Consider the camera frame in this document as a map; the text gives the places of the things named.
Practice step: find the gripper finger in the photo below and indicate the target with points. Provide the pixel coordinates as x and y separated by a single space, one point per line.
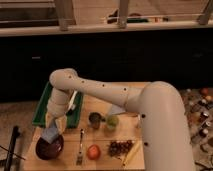
61 124
48 120

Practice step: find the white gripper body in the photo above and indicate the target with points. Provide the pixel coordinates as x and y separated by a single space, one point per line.
56 110

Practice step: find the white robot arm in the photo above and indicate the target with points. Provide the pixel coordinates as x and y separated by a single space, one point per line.
165 133

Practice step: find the purple bowl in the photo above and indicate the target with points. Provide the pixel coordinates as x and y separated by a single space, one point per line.
49 151

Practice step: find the green plastic tray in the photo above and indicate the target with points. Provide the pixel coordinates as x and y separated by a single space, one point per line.
73 116

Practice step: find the white plastic spoon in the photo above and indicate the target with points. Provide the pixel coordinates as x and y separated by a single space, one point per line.
72 104

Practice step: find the small metal cup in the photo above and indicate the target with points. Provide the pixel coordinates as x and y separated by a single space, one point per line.
95 120

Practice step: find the black stand pole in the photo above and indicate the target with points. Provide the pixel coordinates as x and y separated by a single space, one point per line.
10 153

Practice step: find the metal fork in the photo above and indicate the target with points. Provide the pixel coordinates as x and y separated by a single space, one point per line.
80 153

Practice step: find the orange fruit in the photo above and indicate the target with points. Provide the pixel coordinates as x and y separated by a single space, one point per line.
93 152

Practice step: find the green plastic cup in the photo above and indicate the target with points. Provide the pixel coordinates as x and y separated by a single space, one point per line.
111 122

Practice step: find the blue-grey cloth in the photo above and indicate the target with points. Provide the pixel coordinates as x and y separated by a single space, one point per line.
115 110

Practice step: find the bunch of dark grapes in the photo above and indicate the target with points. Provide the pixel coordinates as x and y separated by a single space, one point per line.
117 148

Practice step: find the yellow banana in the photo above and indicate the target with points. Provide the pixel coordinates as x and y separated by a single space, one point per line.
131 153

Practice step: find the dark spice bottle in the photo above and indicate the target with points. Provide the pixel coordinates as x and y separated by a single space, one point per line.
203 116

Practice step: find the wooden railing beam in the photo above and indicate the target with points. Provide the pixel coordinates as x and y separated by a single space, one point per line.
101 28

